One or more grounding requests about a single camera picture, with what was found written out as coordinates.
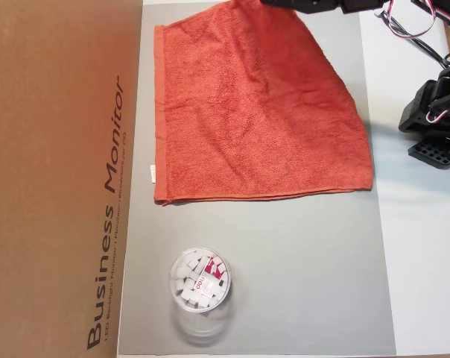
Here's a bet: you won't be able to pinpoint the grey table mat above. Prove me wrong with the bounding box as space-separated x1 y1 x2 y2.
117 3 397 356

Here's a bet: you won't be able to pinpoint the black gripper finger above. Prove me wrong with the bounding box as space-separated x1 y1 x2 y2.
259 0 298 10

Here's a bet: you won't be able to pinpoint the orange terry towel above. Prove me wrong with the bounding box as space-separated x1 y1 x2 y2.
153 0 374 207

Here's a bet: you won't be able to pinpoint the black power cable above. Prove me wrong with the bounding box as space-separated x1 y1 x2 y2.
377 7 450 66

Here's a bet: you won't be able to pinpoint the red white servo wire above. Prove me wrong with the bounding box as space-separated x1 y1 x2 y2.
387 0 440 40

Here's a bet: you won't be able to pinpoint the red white paper insert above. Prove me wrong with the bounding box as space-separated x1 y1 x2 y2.
194 257 228 299

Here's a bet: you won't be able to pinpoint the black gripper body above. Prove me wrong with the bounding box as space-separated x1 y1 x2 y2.
294 0 347 16

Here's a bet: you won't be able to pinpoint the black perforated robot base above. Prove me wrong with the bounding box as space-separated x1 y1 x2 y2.
406 137 450 172

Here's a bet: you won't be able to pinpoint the brown cardboard monitor box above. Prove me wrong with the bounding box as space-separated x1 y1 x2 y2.
0 0 144 358

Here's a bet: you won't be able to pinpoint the clear plastic jar white cubes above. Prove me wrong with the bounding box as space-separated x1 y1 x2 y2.
168 247 235 346

